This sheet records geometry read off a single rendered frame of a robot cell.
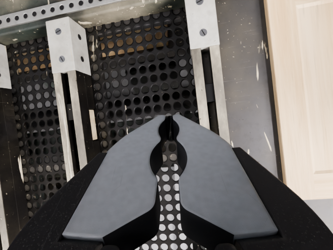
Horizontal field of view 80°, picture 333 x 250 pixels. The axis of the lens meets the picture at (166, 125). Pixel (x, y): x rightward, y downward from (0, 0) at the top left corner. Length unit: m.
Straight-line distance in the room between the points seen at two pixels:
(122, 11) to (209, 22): 0.21
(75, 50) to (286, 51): 0.48
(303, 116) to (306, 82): 0.08
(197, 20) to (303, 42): 0.24
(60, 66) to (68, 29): 0.09
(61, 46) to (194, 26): 0.31
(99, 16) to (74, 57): 0.12
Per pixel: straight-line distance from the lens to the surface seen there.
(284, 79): 0.53
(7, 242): 0.73
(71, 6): 0.60
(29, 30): 0.67
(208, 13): 0.48
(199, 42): 0.46
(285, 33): 0.55
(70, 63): 0.54
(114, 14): 0.57
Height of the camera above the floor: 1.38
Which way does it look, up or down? 31 degrees down
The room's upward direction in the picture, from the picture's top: 179 degrees clockwise
